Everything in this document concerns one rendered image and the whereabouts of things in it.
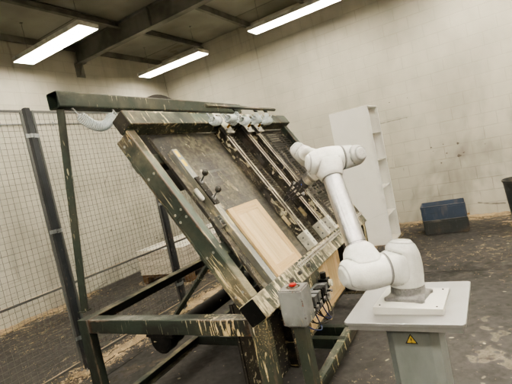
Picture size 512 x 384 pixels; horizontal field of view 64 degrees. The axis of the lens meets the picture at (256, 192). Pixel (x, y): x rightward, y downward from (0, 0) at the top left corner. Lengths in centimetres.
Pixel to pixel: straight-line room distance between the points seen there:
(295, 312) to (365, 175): 440
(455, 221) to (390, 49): 305
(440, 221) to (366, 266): 461
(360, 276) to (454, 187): 564
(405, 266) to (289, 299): 55
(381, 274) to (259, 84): 681
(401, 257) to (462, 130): 549
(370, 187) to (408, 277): 425
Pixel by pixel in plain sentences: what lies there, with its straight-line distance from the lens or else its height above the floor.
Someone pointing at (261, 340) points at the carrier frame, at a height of 68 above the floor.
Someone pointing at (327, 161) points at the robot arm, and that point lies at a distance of 210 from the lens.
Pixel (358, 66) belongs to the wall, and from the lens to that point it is 766.
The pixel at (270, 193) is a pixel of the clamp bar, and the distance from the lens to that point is 283.
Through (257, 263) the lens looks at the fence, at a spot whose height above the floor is 100.
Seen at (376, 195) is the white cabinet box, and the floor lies 75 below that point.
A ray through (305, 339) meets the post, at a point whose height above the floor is 68.
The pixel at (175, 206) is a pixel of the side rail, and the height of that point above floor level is 140.
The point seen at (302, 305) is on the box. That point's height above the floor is 86.
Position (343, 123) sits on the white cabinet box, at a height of 188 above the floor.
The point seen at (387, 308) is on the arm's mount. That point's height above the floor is 78.
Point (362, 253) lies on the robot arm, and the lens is 192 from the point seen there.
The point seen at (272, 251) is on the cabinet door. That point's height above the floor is 101.
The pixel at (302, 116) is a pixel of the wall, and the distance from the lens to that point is 795.
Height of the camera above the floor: 152
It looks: 4 degrees down
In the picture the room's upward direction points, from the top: 12 degrees counter-clockwise
